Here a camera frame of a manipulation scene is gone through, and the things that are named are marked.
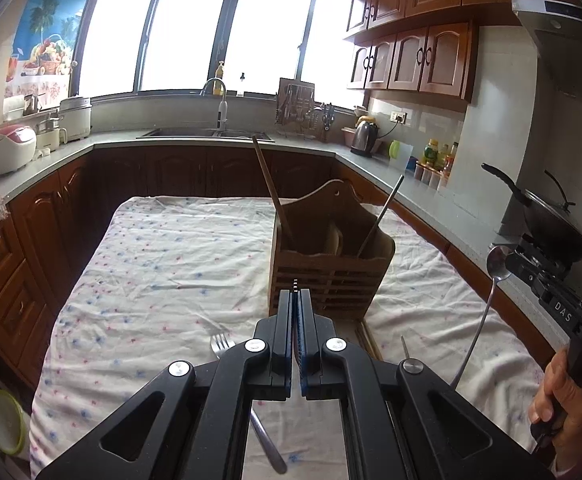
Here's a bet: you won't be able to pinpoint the metal fork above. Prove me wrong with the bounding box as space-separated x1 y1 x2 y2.
210 332 288 475

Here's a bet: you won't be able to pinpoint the wooden lower cabinets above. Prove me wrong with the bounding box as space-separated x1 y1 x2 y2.
0 144 572 396

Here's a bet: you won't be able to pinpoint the chrome kitchen faucet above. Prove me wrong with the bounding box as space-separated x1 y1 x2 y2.
200 78 229 131

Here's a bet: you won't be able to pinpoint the black wok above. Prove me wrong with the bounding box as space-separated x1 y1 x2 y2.
481 162 582 264

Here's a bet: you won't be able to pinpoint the steel electric kettle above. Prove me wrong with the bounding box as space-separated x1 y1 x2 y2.
349 119 381 157

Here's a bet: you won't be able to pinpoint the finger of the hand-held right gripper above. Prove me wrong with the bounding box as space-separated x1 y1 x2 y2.
505 246 548 287

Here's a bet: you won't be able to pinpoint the kitchen window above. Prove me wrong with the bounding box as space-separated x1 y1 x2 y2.
78 0 353 109

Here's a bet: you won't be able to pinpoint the wooden cabinets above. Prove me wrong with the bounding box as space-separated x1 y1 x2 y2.
0 144 572 396
343 0 582 106

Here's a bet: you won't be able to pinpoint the green plastic basin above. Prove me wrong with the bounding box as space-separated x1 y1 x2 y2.
0 389 29 457

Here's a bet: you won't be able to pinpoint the steel kitchen sink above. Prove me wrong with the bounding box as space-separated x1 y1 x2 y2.
138 126 276 142

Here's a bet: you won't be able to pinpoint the wooden chopstick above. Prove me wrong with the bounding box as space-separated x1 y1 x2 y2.
251 135 294 251
355 321 374 361
362 319 385 361

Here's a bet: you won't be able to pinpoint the wooden utensil holder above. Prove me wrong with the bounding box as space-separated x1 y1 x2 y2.
268 179 397 322

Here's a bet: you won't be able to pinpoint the grey kitchen countertop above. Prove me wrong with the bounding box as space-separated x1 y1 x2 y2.
0 127 572 346

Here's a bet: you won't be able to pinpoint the white spice jar set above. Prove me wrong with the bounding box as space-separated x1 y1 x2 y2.
413 161 446 191

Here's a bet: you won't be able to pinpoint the pink white rice cooker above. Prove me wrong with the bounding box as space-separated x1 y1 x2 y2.
0 124 38 177

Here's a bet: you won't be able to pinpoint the large white electric pot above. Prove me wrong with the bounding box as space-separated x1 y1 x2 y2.
58 96 93 142

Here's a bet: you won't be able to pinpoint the kitchen tool holder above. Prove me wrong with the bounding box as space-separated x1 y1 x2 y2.
318 102 337 144

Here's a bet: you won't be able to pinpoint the steel range hood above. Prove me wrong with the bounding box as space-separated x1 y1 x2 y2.
510 0 582 111

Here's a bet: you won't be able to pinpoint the person's right hand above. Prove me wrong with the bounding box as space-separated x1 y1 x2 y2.
527 345 582 456

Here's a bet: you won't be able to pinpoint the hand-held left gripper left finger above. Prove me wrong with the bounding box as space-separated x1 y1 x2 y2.
36 289 299 480

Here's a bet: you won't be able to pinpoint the floral white tablecloth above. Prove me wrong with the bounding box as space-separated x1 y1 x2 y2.
28 194 546 480

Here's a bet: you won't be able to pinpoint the metal spoon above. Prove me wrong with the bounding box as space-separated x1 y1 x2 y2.
448 244 514 391

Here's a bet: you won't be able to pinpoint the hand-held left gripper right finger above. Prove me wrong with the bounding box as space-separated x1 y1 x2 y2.
298 290 556 480

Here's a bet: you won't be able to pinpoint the wooden upper cabinets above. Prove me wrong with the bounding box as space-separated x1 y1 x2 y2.
343 0 582 106

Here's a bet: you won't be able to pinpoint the gas stove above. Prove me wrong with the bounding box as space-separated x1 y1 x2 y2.
493 230 576 286

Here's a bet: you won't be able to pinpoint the tropical fruit wall poster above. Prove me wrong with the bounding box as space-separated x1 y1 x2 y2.
4 0 94 98

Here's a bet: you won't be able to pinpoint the wooden spoon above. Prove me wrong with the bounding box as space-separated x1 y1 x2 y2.
321 227 345 257

